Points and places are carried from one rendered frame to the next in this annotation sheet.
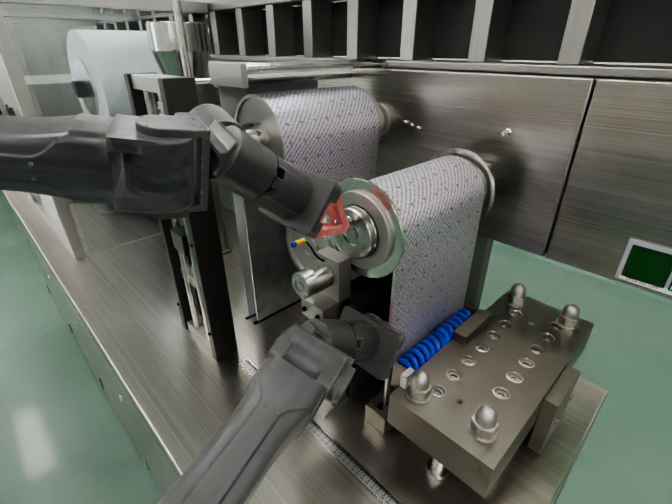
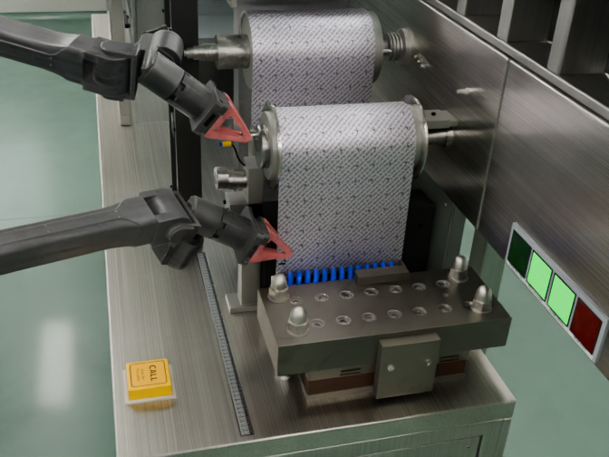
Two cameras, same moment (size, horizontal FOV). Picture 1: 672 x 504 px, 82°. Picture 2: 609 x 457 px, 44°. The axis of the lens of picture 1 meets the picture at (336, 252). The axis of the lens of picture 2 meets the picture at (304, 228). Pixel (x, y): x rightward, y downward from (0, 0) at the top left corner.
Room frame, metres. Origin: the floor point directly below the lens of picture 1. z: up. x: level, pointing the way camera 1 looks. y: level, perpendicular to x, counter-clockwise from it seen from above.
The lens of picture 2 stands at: (-0.51, -0.65, 1.78)
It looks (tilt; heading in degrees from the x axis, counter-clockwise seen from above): 30 degrees down; 28
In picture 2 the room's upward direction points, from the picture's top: 3 degrees clockwise
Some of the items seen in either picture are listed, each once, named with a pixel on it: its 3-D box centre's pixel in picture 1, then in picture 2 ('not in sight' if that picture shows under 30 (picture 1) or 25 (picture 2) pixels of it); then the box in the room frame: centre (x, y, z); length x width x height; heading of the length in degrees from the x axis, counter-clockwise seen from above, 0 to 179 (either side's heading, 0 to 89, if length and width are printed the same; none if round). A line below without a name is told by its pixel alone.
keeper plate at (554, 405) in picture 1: (555, 409); (406, 366); (0.43, -0.35, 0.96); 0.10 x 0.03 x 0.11; 134
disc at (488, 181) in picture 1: (455, 189); (410, 137); (0.68, -0.22, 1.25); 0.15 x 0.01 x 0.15; 44
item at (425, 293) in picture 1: (433, 295); (343, 228); (0.54, -0.17, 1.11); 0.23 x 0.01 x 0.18; 134
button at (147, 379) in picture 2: not in sight; (148, 379); (0.22, 0.02, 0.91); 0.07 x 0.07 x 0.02; 44
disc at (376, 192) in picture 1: (361, 229); (270, 145); (0.50, -0.04, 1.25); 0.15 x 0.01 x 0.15; 44
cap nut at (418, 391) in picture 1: (419, 383); (278, 286); (0.40, -0.12, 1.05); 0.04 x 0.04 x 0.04
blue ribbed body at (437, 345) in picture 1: (439, 339); (343, 275); (0.52, -0.18, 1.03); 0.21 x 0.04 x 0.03; 134
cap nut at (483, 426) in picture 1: (485, 419); (298, 318); (0.34, -0.19, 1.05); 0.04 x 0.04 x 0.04
